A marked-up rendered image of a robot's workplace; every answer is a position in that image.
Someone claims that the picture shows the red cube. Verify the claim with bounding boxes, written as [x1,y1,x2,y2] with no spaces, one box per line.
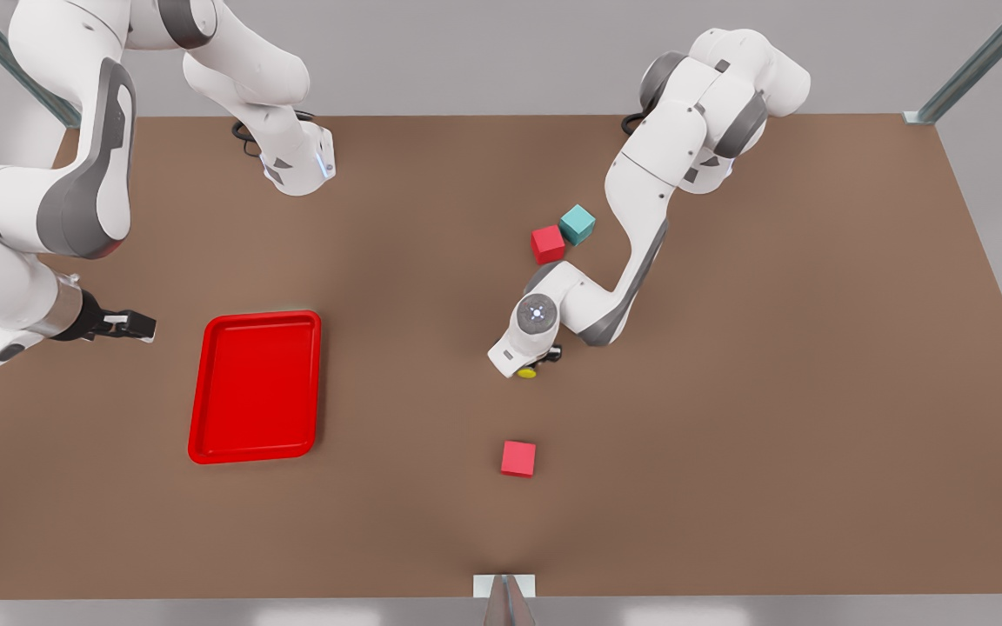
[501,440,538,478]
[531,225,567,265]

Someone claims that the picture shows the red rectangular tray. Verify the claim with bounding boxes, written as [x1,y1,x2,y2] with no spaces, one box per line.
[188,310,323,465]

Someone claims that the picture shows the teal cube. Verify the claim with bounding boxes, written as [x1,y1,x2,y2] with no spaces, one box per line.
[558,204,597,247]

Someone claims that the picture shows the silver frame post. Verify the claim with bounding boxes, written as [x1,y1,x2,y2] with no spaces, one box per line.
[473,574,537,626]
[902,0,1002,125]
[0,0,82,129]

